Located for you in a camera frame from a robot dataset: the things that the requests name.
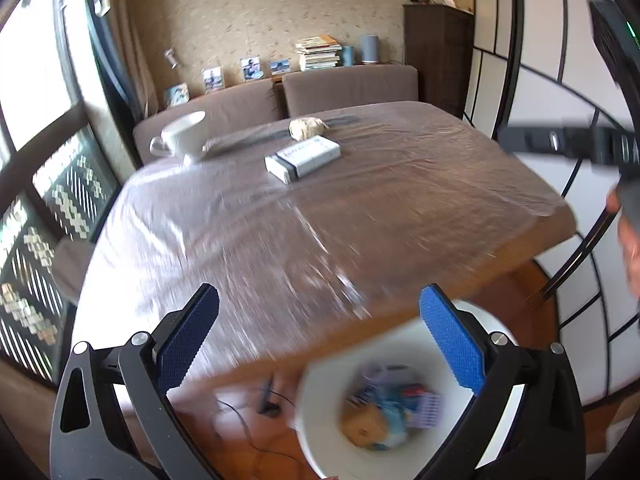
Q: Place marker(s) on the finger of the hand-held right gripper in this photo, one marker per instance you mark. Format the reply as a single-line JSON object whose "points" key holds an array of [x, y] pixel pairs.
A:
{"points": [[550, 140]]}

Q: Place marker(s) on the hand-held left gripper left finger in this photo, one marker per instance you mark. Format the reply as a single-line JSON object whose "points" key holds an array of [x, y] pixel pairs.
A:
{"points": [[187, 345]]}

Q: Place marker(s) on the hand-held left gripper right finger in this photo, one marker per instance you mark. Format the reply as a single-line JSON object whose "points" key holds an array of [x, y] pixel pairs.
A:
{"points": [[452, 345]]}

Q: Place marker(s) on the red blue packet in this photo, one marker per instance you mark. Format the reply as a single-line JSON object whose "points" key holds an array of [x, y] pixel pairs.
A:
{"points": [[416, 391]]}

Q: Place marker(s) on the purple ribbed plastic roller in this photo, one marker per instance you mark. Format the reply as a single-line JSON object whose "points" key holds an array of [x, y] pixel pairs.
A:
{"points": [[426, 409]]}

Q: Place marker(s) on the blue white tissue pack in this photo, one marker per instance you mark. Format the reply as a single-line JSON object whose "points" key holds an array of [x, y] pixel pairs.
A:
{"points": [[395, 417]]}

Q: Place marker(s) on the orange cardboard box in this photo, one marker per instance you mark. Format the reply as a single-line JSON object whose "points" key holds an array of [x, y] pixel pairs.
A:
{"points": [[365, 426]]}

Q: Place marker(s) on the white round bin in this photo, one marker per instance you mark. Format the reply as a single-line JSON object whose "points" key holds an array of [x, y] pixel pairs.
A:
{"points": [[320, 410]]}

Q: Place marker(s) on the person's right hand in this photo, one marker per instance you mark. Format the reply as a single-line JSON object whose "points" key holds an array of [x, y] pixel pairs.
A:
{"points": [[627, 240]]}

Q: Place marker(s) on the white panelled sliding door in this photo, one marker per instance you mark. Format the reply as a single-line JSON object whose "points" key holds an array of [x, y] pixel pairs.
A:
{"points": [[540, 60]]}

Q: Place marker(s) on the black floor plug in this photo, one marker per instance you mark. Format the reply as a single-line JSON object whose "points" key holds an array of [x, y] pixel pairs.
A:
{"points": [[268, 400]]}

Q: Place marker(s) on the dark wooden cabinet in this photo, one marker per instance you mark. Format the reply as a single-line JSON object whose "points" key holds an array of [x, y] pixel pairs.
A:
{"points": [[440, 60]]}

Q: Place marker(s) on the clear plastic table cover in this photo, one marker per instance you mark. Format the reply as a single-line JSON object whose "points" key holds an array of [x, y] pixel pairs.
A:
{"points": [[300, 240]]}

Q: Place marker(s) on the patterned window railing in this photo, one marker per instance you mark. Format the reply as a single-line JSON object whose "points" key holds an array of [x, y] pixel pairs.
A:
{"points": [[45, 240]]}

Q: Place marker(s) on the grey cylinder speaker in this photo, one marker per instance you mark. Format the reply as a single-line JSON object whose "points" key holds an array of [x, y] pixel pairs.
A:
{"points": [[370, 50]]}

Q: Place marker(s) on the brown sofa back cushion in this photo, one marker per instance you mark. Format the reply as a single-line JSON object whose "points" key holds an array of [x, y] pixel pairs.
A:
{"points": [[350, 87], [225, 107]]}

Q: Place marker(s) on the blue cylinder container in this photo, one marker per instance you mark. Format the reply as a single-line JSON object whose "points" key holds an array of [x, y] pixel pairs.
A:
{"points": [[348, 56]]}

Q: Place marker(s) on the white paper box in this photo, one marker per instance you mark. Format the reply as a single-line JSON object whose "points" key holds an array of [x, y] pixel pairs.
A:
{"points": [[302, 158]]}

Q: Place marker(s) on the beige crumpled paper ball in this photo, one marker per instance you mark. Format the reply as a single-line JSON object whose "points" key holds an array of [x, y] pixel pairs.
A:
{"points": [[306, 128]]}

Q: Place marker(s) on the stack of books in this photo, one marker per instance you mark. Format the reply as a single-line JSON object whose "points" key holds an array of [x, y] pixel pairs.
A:
{"points": [[320, 52]]}

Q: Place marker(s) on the brown sofa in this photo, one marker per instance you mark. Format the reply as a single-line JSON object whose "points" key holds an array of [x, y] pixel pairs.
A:
{"points": [[300, 95]]}

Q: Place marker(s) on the beige curtain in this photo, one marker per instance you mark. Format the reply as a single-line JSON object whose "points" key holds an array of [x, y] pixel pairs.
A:
{"points": [[127, 70]]}

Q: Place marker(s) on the photo frame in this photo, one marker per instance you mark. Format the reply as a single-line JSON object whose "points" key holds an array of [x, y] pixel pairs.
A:
{"points": [[213, 79], [250, 67], [280, 66], [176, 95]]}

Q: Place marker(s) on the metal wall hook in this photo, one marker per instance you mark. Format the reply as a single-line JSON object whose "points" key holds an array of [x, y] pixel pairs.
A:
{"points": [[172, 57]]}

